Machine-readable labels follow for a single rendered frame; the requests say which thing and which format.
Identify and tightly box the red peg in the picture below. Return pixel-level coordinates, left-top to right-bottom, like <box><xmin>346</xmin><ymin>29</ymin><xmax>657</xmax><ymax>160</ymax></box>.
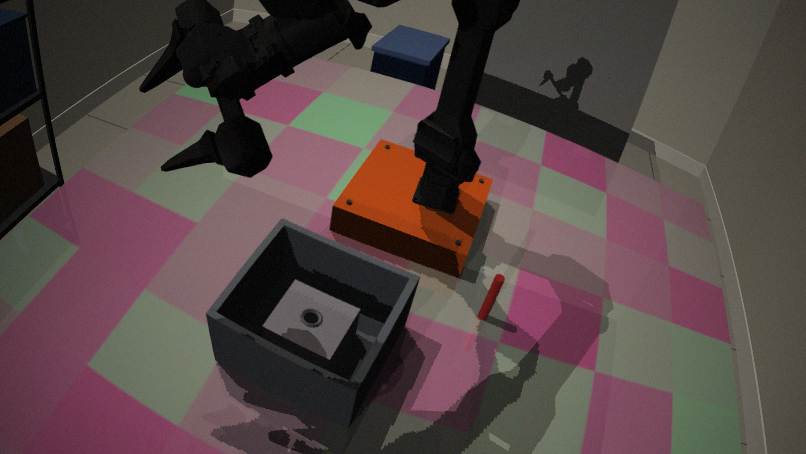
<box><xmin>478</xmin><ymin>274</ymin><xmax>505</xmax><ymax>320</ymax></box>

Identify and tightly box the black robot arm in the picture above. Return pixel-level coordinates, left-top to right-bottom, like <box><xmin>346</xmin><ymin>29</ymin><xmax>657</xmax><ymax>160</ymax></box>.
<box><xmin>176</xmin><ymin>0</ymin><xmax>520</xmax><ymax>214</ymax></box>

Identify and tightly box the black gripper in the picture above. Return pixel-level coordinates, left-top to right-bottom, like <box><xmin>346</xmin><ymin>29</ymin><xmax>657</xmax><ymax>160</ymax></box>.
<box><xmin>139</xmin><ymin>0</ymin><xmax>301</xmax><ymax>178</ymax></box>

